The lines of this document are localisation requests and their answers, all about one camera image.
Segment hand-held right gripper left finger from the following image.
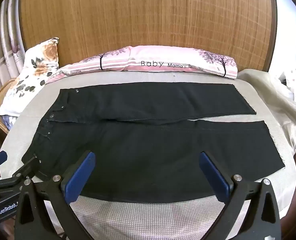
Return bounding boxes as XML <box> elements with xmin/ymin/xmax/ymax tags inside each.
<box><xmin>13</xmin><ymin>151</ymin><xmax>96</xmax><ymax>240</ymax></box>

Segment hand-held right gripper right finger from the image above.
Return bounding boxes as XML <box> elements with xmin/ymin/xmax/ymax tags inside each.
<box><xmin>199</xmin><ymin>151</ymin><xmax>283</xmax><ymax>240</ymax></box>

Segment black pants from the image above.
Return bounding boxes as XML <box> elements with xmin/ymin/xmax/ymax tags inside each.
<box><xmin>22</xmin><ymin>82</ymin><xmax>285</xmax><ymax>203</ymax></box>

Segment white floral pillow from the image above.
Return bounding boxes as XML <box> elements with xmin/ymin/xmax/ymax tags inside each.
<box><xmin>0</xmin><ymin>37</ymin><xmax>61</xmax><ymax>118</ymax></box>

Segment beige blanket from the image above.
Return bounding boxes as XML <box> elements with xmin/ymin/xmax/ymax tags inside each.
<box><xmin>238</xmin><ymin>69</ymin><xmax>296</xmax><ymax>155</ymax></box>

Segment pink striped tree-print pillow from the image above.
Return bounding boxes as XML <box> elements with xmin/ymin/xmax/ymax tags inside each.
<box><xmin>47</xmin><ymin>45</ymin><xmax>239</xmax><ymax>84</ymax></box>

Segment bamboo headboard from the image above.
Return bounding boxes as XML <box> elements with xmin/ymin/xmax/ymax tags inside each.
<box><xmin>18</xmin><ymin>0</ymin><xmax>278</xmax><ymax>73</ymax></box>

